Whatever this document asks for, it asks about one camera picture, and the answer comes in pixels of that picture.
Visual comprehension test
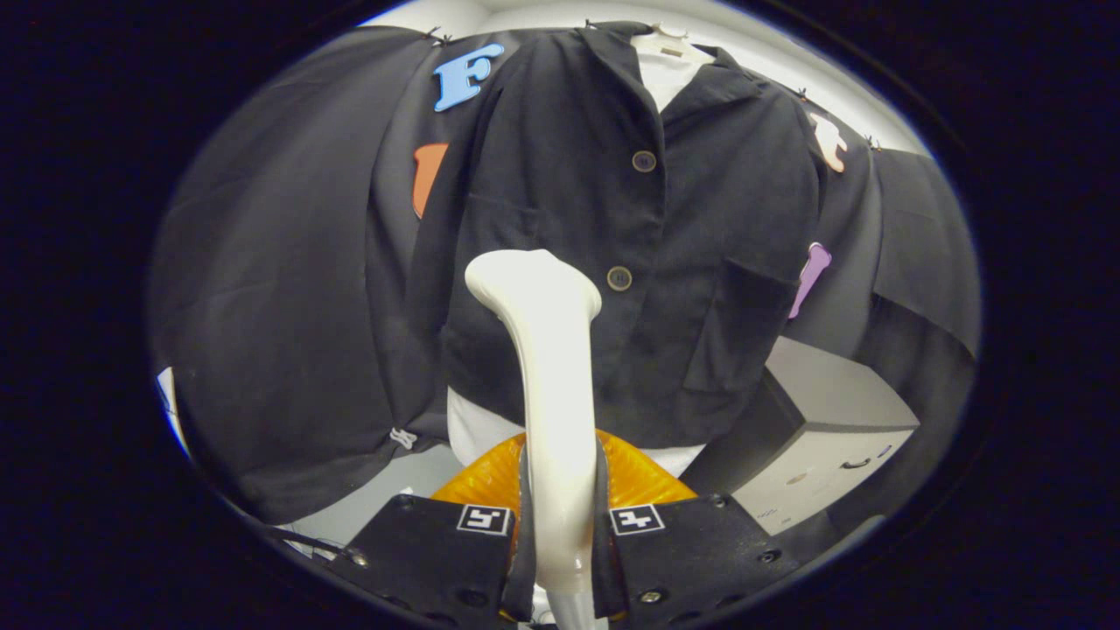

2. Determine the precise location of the thin black cable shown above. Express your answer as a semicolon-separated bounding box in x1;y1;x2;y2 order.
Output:
254;521;351;561

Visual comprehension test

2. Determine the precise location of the black jacket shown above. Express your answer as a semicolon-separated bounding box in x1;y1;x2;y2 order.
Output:
407;22;823;449

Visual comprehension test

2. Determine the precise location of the grey cabinet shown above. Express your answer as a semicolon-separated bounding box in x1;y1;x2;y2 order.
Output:
681;337;921;536

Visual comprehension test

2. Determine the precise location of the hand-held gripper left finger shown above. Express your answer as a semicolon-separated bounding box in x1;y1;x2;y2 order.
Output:
328;429;536;627

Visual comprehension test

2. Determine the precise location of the black backdrop cloth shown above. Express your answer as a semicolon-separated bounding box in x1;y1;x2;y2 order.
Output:
149;24;981;561

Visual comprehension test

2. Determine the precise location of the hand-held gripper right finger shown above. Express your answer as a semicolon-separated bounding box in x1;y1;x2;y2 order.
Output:
595;427;802;624

